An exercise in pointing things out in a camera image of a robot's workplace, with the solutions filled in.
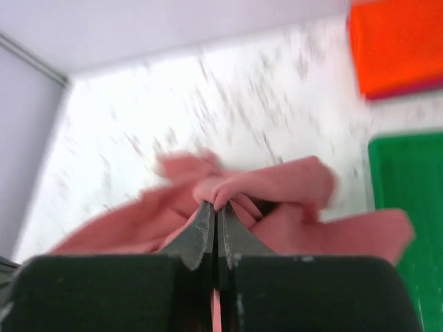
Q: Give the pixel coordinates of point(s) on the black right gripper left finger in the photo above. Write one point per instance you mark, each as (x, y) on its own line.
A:
(167, 291)

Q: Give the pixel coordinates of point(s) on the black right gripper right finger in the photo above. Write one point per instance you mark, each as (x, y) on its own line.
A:
(262, 291)

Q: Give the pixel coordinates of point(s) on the pink t shirt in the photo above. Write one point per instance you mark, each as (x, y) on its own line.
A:
(278, 204)

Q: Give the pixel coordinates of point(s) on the green plastic tray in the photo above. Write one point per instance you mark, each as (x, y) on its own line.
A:
(406, 172)

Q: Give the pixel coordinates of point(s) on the folded magenta t shirt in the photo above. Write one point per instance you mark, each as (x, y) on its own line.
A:
(418, 87)

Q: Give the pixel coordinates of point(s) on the folded orange t shirt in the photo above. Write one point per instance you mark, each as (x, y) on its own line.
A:
(395, 43)

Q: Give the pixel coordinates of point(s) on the aluminium left corner post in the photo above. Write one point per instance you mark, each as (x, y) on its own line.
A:
(33, 60)

